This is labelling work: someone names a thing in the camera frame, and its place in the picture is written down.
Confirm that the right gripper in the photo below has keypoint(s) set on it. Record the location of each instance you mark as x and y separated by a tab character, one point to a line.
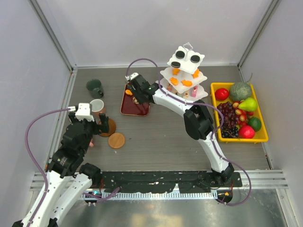
135	94

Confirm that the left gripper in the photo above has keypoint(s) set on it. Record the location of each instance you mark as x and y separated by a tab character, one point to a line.
103	127

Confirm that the red dessert tray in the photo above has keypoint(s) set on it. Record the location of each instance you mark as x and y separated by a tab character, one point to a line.
130	106

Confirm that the orange fish cookies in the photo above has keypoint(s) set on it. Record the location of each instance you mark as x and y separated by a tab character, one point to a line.
180	80

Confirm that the cream cake slice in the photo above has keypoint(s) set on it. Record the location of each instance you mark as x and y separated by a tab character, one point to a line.
186	95

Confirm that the black round cookies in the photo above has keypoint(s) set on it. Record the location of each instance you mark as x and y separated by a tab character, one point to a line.
183	59

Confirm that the pink mug near arm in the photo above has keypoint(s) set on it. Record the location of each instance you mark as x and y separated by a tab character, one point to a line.
91	143

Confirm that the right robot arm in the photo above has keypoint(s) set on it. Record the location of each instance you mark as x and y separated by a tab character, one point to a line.
197	120

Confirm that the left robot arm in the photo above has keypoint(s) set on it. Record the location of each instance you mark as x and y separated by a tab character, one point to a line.
66	177

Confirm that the dark brown wooden saucer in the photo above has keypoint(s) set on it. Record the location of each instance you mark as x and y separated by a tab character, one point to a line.
112	129

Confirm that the light wooden coaster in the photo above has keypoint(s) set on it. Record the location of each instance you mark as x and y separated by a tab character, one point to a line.
116	140

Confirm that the pink mug white inside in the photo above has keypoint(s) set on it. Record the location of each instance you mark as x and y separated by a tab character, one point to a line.
97	107

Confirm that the white three-tier stand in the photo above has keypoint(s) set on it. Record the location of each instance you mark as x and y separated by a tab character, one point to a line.
201	93

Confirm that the dark green mug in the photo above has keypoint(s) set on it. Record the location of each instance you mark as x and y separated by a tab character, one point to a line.
95	88

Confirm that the red apple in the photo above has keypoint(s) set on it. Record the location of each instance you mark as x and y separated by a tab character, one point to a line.
221	94

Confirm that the purple grape bunch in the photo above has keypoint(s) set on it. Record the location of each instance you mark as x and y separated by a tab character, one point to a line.
231	119

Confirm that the dark grapes bunch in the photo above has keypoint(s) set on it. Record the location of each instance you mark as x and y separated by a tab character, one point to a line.
230	133

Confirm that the green melon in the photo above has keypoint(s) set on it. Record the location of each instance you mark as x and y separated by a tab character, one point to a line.
241	90

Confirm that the red cherries cluster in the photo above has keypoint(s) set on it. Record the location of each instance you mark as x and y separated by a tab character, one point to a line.
242	115

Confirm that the green pear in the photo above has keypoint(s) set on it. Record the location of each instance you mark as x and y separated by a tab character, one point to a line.
249	105

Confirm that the red pomegranate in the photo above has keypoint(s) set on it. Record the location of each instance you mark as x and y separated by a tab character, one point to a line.
246	132

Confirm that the green lime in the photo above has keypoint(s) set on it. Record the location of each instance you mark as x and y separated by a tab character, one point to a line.
255	123

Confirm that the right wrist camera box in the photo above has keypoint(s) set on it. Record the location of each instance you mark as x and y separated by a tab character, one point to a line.
131	77

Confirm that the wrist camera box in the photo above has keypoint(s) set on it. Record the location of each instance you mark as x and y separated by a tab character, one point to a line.
131	77
80	112

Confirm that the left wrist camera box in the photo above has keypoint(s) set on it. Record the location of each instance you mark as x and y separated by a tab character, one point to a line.
80	112

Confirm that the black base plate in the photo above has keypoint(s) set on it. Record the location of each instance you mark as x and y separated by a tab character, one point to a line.
166	181

